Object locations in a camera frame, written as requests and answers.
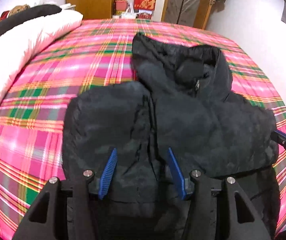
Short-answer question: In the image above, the black padded jacket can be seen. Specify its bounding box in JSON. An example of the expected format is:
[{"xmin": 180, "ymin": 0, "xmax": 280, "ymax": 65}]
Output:
[{"xmin": 62, "ymin": 33, "xmax": 280, "ymax": 239}]

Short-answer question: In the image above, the pink plaid bed sheet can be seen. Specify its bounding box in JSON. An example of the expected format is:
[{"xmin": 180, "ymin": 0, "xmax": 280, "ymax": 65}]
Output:
[{"xmin": 0, "ymin": 19, "xmax": 286, "ymax": 239}]

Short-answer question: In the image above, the white folded duvet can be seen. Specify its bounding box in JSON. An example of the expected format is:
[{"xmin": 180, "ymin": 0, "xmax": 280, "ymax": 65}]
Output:
[{"xmin": 0, "ymin": 10, "xmax": 83, "ymax": 104}]

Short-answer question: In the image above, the white shopping bag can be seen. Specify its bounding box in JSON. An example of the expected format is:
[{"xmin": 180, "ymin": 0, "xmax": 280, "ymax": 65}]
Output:
[{"xmin": 120, "ymin": 3, "xmax": 137, "ymax": 20}]

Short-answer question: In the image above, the pink plastic bin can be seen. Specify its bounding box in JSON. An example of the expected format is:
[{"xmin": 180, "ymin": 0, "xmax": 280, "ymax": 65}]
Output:
[{"xmin": 115, "ymin": 0, "xmax": 128, "ymax": 11}]

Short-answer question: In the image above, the wooden door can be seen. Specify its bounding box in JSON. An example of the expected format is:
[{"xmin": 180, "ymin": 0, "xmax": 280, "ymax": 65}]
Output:
[{"xmin": 193, "ymin": 0, "xmax": 214, "ymax": 30}]

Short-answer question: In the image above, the red gift box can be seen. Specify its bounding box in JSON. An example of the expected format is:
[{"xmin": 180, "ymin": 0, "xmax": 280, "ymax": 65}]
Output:
[{"xmin": 134, "ymin": 0, "xmax": 156, "ymax": 11}]

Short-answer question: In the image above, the black folded garment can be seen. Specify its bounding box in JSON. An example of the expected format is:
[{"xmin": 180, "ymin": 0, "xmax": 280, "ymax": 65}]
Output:
[{"xmin": 0, "ymin": 4, "xmax": 62, "ymax": 36}]

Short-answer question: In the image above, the brown teddy bear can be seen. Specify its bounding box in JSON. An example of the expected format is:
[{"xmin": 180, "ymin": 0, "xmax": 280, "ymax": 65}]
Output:
[{"xmin": 7, "ymin": 4, "xmax": 30, "ymax": 17}]

